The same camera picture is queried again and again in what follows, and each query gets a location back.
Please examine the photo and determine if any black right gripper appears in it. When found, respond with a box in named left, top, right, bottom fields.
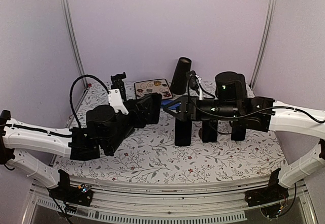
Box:
left=163, top=94, right=240, bottom=121

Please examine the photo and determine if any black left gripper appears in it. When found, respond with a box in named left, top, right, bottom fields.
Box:
left=105, top=97, right=151, bottom=154

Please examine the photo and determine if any blue edged black phone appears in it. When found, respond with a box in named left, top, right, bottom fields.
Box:
left=202, top=121, right=218, bottom=143

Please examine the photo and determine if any black clamp phone mount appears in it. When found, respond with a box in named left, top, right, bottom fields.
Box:
left=137, top=92, right=162, bottom=124

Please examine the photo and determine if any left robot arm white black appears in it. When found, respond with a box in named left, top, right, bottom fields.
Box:
left=1, top=99, right=160, bottom=201

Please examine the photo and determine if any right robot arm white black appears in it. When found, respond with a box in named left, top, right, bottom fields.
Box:
left=163, top=71, right=324, bottom=202

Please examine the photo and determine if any blue phone face down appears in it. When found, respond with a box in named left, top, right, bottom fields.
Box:
left=160, top=100, right=181, bottom=111

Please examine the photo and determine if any black tall phone holder stand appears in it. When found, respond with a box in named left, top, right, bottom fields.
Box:
left=111, top=72, right=126, bottom=102

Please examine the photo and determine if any black cylindrical speaker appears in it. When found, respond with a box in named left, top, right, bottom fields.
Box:
left=170, top=57, right=192, bottom=95

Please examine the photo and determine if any floral square ceramic plate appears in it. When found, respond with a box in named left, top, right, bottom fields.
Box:
left=134, top=78, right=173, bottom=100

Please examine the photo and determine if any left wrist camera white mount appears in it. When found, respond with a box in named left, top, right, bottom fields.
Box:
left=108, top=89, right=128, bottom=115

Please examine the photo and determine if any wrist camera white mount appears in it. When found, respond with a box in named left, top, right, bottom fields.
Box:
left=108, top=89, right=128, bottom=115
left=186, top=70, right=204, bottom=101

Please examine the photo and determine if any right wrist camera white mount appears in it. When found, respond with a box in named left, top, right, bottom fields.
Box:
left=186, top=70, right=204, bottom=101

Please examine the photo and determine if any black braided left cable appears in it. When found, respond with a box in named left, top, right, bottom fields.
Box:
left=70, top=74, right=111, bottom=128

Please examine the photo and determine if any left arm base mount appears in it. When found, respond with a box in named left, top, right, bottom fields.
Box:
left=48, top=170, right=93, bottom=207

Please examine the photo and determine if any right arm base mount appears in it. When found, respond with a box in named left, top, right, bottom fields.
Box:
left=244, top=168, right=289, bottom=207

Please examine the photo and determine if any right aluminium frame post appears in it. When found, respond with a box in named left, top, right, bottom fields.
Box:
left=249, top=0, right=277, bottom=90

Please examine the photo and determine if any aluminium frame post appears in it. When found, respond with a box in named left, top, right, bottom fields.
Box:
left=60, top=0, right=85, bottom=76
left=249, top=0, right=277, bottom=90

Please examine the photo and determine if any left aluminium frame post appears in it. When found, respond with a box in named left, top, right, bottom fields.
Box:
left=60, top=0, right=85, bottom=76

